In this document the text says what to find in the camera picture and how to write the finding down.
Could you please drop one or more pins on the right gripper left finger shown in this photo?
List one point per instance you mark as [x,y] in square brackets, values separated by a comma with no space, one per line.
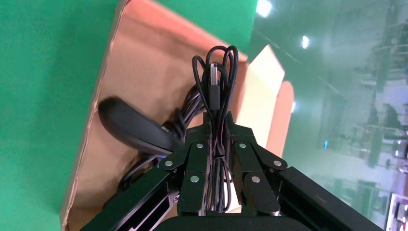
[194,165]

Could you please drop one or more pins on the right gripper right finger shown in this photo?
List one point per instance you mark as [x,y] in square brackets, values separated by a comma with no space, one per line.
[251,165]

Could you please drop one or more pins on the open brown cardboard box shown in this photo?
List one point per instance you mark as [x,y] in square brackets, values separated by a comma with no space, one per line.
[149,63]

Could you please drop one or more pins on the green table cloth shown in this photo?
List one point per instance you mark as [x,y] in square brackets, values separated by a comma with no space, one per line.
[38,95]

